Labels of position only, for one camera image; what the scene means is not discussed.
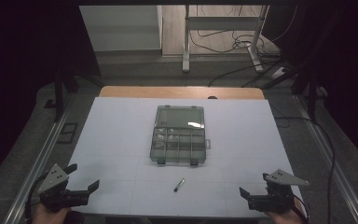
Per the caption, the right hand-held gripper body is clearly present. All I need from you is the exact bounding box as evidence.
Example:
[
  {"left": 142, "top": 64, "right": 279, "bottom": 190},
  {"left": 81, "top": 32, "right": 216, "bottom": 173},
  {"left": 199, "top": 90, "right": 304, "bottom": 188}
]
[{"left": 247, "top": 168, "right": 310, "bottom": 214}]

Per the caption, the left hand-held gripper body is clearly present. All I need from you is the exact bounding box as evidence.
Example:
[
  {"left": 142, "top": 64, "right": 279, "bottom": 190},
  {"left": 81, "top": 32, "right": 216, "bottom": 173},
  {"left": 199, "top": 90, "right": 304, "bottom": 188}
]
[{"left": 37, "top": 163, "right": 90, "bottom": 213}]

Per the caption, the person's left hand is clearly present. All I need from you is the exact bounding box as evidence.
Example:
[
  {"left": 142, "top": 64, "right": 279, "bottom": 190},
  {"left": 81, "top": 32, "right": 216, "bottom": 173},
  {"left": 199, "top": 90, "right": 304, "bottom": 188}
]
[{"left": 32, "top": 204, "right": 73, "bottom": 224}]

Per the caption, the person's right hand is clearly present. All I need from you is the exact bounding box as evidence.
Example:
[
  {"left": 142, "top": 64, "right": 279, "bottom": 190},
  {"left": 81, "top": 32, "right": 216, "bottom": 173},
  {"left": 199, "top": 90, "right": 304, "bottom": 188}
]
[{"left": 263, "top": 197, "right": 308, "bottom": 224}]

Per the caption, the white paper sheet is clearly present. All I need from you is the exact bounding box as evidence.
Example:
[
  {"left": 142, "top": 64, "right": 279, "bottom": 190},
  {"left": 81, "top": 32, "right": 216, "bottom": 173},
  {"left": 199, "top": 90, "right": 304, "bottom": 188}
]
[{"left": 64, "top": 96, "right": 304, "bottom": 218}]

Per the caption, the small metal screw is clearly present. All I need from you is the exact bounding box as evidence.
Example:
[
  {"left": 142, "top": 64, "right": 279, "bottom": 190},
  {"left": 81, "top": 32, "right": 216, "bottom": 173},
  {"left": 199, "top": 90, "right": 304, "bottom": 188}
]
[{"left": 172, "top": 177, "right": 186, "bottom": 193}]

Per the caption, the black metal stand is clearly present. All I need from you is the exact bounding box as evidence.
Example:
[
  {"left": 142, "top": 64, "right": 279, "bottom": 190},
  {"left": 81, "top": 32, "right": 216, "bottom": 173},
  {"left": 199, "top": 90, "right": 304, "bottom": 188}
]
[
  {"left": 262, "top": 12, "right": 329, "bottom": 123},
  {"left": 44, "top": 68, "right": 104, "bottom": 123}
]

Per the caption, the clear plastic compartment box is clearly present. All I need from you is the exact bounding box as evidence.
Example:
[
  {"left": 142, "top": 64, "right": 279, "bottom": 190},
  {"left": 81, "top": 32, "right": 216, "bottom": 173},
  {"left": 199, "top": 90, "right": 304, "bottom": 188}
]
[{"left": 149, "top": 105, "right": 212, "bottom": 166}]

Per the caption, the white power strip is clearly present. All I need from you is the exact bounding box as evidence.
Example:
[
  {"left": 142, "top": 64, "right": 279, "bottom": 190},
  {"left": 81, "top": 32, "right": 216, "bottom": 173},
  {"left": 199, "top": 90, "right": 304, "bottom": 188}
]
[{"left": 270, "top": 65, "right": 289, "bottom": 80}]

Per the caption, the wooden table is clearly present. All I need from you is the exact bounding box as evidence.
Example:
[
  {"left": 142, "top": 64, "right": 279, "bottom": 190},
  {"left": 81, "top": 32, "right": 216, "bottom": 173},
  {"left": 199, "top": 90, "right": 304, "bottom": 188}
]
[{"left": 98, "top": 86, "right": 266, "bottom": 101}]

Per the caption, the white cabinet panel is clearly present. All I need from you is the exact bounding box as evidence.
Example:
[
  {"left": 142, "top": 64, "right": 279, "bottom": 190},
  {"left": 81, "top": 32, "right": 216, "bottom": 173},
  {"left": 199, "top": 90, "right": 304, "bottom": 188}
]
[{"left": 78, "top": 5, "right": 163, "bottom": 52}]

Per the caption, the left hand-held gripper cable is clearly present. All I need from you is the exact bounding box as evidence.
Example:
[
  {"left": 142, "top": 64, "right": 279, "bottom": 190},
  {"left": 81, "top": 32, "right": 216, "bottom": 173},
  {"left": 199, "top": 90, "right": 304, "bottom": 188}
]
[{"left": 23, "top": 171, "right": 50, "bottom": 224}]

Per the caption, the hand-held gripper cable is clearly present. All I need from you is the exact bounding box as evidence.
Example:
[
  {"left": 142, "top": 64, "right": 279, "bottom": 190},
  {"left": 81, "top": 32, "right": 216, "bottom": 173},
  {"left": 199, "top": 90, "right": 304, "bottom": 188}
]
[
  {"left": 23, "top": 171, "right": 50, "bottom": 224},
  {"left": 291, "top": 193, "right": 310, "bottom": 224}
]

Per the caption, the right hand-held gripper cable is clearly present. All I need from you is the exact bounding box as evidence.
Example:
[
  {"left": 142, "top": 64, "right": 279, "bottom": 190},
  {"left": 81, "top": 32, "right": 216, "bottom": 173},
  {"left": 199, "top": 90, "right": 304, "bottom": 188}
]
[{"left": 291, "top": 193, "right": 310, "bottom": 224}]

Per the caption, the aluminium rail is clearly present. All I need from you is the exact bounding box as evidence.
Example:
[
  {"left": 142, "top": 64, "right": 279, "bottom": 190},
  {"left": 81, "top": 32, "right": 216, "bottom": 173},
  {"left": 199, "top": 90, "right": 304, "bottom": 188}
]
[
  {"left": 293, "top": 93, "right": 358, "bottom": 224},
  {"left": 2, "top": 94, "right": 76, "bottom": 224}
]

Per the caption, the long black floor cable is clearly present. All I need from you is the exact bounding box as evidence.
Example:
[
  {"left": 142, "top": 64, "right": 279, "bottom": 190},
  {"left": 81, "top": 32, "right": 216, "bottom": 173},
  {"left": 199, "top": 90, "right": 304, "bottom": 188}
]
[{"left": 274, "top": 115, "right": 337, "bottom": 224}]

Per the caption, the tangle of black cables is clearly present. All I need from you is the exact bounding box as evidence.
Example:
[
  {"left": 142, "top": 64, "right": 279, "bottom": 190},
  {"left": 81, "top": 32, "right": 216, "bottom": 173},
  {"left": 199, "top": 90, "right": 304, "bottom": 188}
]
[{"left": 188, "top": 4, "right": 299, "bottom": 88}]

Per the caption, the white metal desk frame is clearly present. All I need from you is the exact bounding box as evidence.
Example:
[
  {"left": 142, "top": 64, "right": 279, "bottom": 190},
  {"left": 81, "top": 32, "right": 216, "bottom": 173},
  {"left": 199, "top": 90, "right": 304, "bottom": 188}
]
[{"left": 181, "top": 4, "right": 269, "bottom": 75}]

